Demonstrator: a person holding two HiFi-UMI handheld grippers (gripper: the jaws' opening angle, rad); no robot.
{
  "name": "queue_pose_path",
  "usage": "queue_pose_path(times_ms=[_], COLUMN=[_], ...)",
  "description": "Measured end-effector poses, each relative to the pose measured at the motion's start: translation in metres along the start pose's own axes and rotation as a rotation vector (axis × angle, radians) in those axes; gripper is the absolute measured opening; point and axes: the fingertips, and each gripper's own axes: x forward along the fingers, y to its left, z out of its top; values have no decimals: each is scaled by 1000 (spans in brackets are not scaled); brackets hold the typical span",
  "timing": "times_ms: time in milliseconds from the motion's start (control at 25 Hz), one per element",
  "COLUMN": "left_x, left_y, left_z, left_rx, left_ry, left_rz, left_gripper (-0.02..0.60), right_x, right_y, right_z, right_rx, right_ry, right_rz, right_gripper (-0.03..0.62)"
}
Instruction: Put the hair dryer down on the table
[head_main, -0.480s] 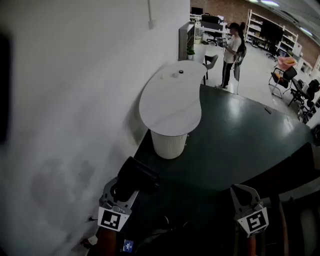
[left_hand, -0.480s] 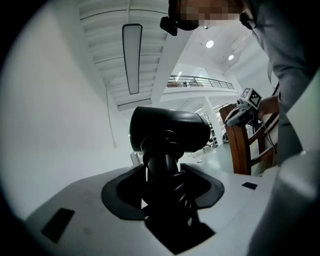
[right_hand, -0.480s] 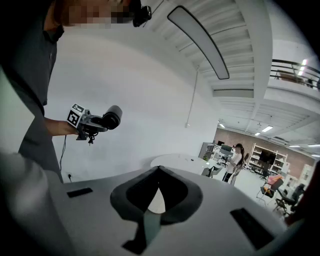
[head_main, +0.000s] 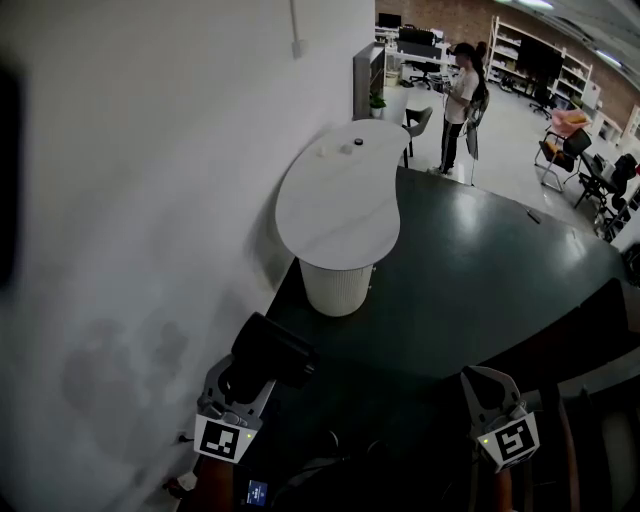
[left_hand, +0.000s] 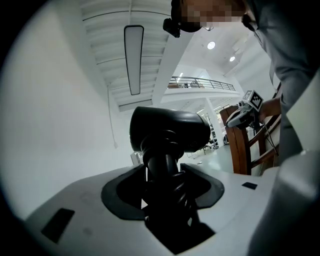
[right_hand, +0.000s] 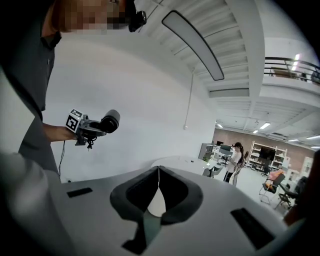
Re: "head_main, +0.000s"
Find small device with blue screen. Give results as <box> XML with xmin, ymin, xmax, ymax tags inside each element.
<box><xmin>246</xmin><ymin>478</ymin><xmax>270</xmax><ymax>506</ymax></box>

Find person's right forearm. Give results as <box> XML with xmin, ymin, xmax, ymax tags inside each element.
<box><xmin>492</xmin><ymin>464</ymin><xmax>514</xmax><ymax>512</ymax></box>

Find black office chair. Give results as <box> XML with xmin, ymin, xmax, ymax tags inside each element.
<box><xmin>408</xmin><ymin>54</ymin><xmax>437</xmax><ymax>92</ymax></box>

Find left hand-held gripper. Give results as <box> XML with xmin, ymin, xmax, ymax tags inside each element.
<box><xmin>193</xmin><ymin>353</ymin><xmax>278</xmax><ymax>464</ymax></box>

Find white wall conduit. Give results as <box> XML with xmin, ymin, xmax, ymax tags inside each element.
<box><xmin>289</xmin><ymin>0</ymin><xmax>306</xmax><ymax>60</ymax></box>

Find black cylindrical object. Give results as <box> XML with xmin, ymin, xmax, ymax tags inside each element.
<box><xmin>219</xmin><ymin>312</ymin><xmax>321</xmax><ymax>404</ymax></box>

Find dark green round rug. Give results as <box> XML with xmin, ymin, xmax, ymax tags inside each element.
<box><xmin>264</xmin><ymin>164</ymin><xmax>629</xmax><ymax>384</ymax></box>

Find orange and black chair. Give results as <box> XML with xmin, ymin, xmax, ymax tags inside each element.
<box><xmin>533</xmin><ymin>127</ymin><xmax>594</xmax><ymax>194</ymax></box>

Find pink bundle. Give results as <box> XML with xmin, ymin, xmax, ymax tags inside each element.
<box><xmin>549</xmin><ymin>108</ymin><xmax>591</xmax><ymax>137</ymax></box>

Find grey chair with dark legs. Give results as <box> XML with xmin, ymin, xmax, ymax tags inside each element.
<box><xmin>402</xmin><ymin>106</ymin><xmax>434</xmax><ymax>169</ymax></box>

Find white kidney-shaped table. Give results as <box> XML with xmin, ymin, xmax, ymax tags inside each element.
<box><xmin>274</xmin><ymin>118</ymin><xmax>411</xmax><ymax>317</ymax></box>

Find person's clothed body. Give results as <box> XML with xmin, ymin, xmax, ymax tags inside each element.
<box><xmin>259</xmin><ymin>429</ymin><xmax>476</xmax><ymax>512</ymax></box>

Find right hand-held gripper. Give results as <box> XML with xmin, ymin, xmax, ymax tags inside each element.
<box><xmin>460</xmin><ymin>366</ymin><xmax>543</xmax><ymax>474</ymax></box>

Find white shelving racks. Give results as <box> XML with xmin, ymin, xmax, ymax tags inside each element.
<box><xmin>487</xmin><ymin>14</ymin><xmax>595</xmax><ymax>110</ymax></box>

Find person's left forearm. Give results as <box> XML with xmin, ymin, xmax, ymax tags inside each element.
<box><xmin>192</xmin><ymin>453</ymin><xmax>237</xmax><ymax>512</ymax></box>

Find grey cabinet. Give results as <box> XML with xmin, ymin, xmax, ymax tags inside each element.
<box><xmin>352</xmin><ymin>41</ymin><xmax>386</xmax><ymax>121</ymax></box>

